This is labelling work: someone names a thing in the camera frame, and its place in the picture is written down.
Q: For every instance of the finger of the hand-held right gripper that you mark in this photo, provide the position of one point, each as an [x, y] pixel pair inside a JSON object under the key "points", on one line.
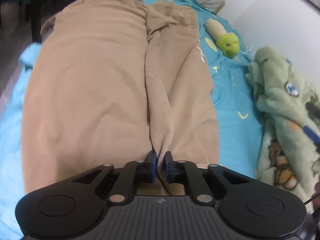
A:
{"points": [[312, 135]]}

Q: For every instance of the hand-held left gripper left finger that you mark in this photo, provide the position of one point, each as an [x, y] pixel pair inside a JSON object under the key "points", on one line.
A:
{"points": [[151, 163]]}

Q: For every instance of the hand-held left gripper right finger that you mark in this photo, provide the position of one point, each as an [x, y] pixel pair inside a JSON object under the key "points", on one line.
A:
{"points": [[168, 164]]}

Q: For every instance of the khaki pants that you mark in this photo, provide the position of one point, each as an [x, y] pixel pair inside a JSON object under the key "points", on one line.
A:
{"points": [[95, 80]]}

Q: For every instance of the green printed fleece blanket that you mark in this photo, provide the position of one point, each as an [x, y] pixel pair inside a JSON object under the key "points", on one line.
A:
{"points": [[280, 105]]}

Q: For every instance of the teal printed bed sheet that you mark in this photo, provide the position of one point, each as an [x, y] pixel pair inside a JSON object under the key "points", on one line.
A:
{"points": [[235, 110]]}

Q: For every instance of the beige and green plush toy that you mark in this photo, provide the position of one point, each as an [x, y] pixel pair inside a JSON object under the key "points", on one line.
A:
{"points": [[226, 43]]}

